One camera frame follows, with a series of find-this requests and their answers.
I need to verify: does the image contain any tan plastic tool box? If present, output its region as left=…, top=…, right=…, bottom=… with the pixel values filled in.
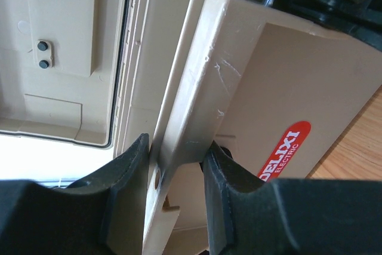
left=1, top=0, right=381, bottom=254

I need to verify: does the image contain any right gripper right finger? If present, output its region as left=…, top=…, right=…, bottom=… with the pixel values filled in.
left=202, top=144, right=381, bottom=254

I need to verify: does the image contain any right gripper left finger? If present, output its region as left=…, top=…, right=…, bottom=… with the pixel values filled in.
left=1, top=133, right=149, bottom=254

